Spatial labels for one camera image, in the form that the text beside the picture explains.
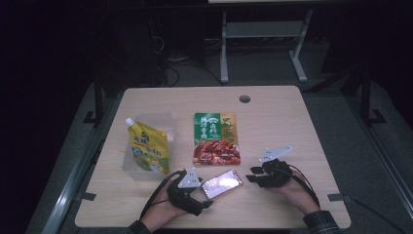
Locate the person's left hand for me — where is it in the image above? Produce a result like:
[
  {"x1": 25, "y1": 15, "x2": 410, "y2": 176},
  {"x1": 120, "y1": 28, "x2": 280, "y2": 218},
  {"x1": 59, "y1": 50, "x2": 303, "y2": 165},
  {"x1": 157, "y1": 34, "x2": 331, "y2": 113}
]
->
[{"x1": 139, "y1": 181, "x2": 190, "y2": 233}]

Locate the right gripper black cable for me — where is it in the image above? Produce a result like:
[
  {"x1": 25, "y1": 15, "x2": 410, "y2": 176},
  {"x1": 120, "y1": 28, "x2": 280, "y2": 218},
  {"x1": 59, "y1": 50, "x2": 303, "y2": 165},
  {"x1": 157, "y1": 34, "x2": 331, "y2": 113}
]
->
[{"x1": 286, "y1": 164, "x2": 321, "y2": 209}]

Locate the yellow spout pouch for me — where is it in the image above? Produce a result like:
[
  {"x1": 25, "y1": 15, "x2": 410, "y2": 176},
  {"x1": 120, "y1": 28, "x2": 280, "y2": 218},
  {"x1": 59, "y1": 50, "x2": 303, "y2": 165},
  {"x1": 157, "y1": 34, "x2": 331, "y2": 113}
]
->
[{"x1": 125, "y1": 117, "x2": 171, "y2": 176}]

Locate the white metal stand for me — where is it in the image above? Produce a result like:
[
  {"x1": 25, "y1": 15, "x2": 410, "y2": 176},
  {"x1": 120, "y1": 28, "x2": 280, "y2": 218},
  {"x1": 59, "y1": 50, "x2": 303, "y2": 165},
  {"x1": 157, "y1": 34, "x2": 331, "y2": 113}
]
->
[{"x1": 219, "y1": 8, "x2": 315, "y2": 84}]

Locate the thin black floor cable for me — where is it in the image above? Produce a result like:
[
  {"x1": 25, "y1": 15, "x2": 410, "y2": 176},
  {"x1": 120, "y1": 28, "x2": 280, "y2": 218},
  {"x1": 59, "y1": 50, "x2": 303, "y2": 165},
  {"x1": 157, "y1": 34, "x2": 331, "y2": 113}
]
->
[{"x1": 350, "y1": 196, "x2": 408, "y2": 234}]

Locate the grey table bracket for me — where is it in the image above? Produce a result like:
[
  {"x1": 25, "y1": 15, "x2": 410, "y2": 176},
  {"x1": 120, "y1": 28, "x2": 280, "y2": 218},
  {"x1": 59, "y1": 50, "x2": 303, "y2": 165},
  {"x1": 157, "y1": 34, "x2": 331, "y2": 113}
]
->
[
  {"x1": 75, "y1": 191, "x2": 97, "y2": 202},
  {"x1": 326, "y1": 193, "x2": 354, "y2": 203}
]

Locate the aluminium rail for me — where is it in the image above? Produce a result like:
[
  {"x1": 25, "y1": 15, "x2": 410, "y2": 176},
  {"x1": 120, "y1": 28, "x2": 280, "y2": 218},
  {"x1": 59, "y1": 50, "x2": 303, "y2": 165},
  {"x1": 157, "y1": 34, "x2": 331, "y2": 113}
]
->
[
  {"x1": 345, "y1": 96, "x2": 413, "y2": 213},
  {"x1": 41, "y1": 94, "x2": 125, "y2": 234}
]

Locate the green and red food packet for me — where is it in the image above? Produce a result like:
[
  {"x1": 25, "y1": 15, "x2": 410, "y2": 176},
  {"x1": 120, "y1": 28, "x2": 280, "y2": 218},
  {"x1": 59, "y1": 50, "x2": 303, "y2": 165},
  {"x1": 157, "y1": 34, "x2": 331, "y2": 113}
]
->
[{"x1": 192, "y1": 111, "x2": 242, "y2": 167}]

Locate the person's right hand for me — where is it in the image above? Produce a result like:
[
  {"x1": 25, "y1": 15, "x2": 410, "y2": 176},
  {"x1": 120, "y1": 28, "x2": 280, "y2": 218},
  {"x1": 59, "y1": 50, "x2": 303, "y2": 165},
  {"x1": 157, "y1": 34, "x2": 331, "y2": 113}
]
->
[{"x1": 279, "y1": 170, "x2": 320, "y2": 215}]

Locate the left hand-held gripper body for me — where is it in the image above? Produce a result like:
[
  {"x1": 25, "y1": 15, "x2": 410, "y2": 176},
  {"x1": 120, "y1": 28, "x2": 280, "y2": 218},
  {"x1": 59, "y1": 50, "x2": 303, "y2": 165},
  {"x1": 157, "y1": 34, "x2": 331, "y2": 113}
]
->
[{"x1": 167, "y1": 167, "x2": 208, "y2": 217}]

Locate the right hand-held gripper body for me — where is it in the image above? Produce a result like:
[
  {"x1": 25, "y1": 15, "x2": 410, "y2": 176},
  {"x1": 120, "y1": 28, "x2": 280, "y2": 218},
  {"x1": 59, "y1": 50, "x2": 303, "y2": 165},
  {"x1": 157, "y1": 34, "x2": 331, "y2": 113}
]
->
[{"x1": 257, "y1": 145, "x2": 294, "y2": 189}]

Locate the black metal stand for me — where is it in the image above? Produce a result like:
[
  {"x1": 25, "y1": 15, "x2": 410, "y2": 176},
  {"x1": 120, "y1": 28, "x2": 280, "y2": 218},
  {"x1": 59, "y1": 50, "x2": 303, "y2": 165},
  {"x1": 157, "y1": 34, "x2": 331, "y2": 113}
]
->
[
  {"x1": 359, "y1": 66, "x2": 388, "y2": 127},
  {"x1": 82, "y1": 72, "x2": 105, "y2": 128}
]

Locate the clear plastic container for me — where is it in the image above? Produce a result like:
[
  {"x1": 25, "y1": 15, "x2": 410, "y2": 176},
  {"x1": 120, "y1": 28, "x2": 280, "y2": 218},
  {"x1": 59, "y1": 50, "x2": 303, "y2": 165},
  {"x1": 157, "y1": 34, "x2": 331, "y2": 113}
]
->
[{"x1": 121, "y1": 112, "x2": 178, "y2": 181}]

